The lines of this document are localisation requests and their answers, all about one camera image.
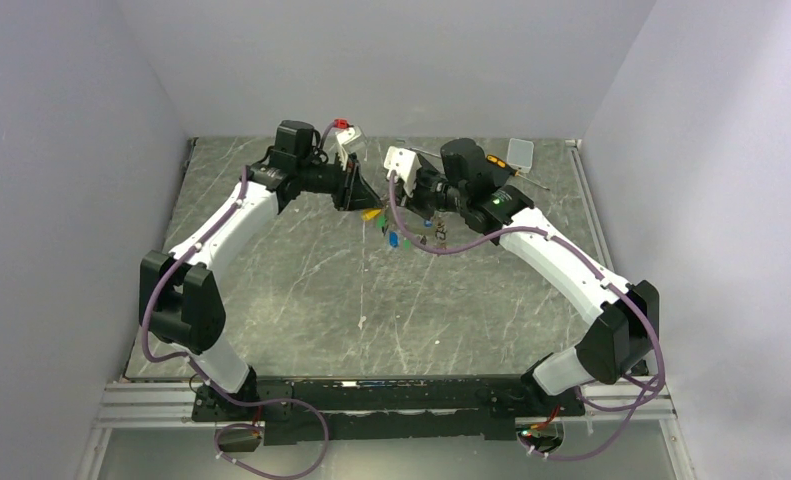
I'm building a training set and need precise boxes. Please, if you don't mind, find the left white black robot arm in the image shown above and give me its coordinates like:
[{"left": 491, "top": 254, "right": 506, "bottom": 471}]
[{"left": 139, "top": 118, "right": 382, "bottom": 420}]

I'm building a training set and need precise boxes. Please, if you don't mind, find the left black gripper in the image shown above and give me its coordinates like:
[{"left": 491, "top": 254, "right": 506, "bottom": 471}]
[{"left": 298, "top": 150, "right": 383, "bottom": 213}]

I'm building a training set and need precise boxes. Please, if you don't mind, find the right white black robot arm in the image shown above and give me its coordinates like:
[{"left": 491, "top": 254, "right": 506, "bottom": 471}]
[{"left": 383, "top": 138, "right": 664, "bottom": 415}]

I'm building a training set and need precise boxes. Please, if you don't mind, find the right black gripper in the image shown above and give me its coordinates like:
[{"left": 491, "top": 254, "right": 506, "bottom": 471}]
[{"left": 393, "top": 166, "right": 468, "bottom": 220}]

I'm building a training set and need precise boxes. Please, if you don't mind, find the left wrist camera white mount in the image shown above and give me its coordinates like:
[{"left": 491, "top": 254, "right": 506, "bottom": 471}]
[{"left": 336, "top": 119, "right": 368, "bottom": 170}]

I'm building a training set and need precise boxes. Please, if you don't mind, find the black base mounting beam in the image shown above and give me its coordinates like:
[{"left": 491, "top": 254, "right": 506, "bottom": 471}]
[{"left": 192, "top": 374, "right": 585, "bottom": 446}]

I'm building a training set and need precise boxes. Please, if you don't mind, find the yellow black handled screwdriver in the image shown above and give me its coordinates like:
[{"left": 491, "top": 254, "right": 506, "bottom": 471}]
[{"left": 486, "top": 154, "right": 549, "bottom": 191}]

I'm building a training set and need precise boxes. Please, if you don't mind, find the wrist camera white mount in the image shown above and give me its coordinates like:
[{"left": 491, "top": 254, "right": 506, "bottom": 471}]
[
  {"left": 336, "top": 119, "right": 368, "bottom": 170},
  {"left": 383, "top": 146, "right": 420, "bottom": 203}
]

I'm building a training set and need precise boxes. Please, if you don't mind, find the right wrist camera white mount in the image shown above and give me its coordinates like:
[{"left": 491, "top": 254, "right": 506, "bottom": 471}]
[{"left": 383, "top": 146, "right": 420, "bottom": 203}]

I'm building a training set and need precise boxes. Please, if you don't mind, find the yellow key tag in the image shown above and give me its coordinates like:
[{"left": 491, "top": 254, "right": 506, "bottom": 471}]
[{"left": 361, "top": 209, "right": 382, "bottom": 222}]

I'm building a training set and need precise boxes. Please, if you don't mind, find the clear plastic container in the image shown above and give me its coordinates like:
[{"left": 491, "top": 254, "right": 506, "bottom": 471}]
[{"left": 506, "top": 138, "right": 535, "bottom": 173}]

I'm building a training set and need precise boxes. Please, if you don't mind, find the aluminium frame rail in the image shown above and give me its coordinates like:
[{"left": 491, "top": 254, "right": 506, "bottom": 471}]
[{"left": 93, "top": 382, "right": 196, "bottom": 429}]

